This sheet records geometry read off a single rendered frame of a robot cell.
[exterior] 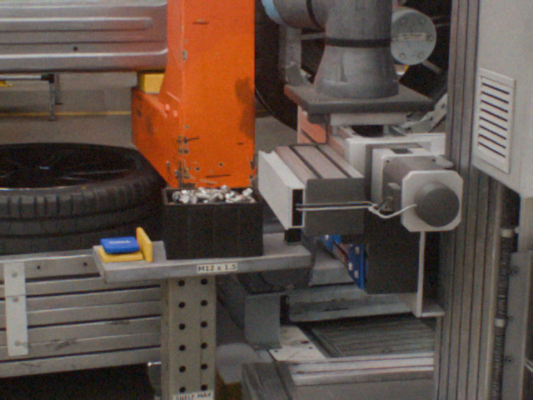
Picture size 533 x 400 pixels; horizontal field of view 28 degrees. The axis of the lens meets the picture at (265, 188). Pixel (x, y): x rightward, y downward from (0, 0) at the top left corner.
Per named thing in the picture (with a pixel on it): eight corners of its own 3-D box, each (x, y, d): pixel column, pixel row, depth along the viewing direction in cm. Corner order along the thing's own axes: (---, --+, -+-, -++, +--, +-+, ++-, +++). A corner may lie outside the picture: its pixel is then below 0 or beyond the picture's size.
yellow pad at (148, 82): (185, 85, 297) (185, 67, 296) (196, 92, 284) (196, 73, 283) (135, 87, 293) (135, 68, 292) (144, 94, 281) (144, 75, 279)
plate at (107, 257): (136, 248, 225) (136, 244, 225) (142, 259, 217) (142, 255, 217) (97, 251, 223) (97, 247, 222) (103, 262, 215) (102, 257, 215)
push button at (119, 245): (134, 246, 224) (134, 236, 224) (140, 256, 218) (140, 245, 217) (100, 248, 222) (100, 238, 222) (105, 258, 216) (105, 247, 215)
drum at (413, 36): (402, 57, 281) (405, 2, 278) (438, 67, 261) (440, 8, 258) (351, 58, 277) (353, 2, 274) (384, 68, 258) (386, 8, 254)
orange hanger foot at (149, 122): (189, 141, 303) (188, 17, 295) (236, 182, 255) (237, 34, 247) (130, 143, 299) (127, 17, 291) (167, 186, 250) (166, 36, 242)
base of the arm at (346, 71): (409, 97, 188) (411, 40, 185) (324, 98, 185) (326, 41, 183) (386, 85, 202) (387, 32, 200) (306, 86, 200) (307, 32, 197)
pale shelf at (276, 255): (287, 245, 239) (287, 232, 239) (312, 267, 223) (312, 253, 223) (92, 259, 227) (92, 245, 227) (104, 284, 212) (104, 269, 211)
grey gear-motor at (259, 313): (269, 295, 309) (271, 176, 301) (316, 349, 270) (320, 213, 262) (207, 301, 304) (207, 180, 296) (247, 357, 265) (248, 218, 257)
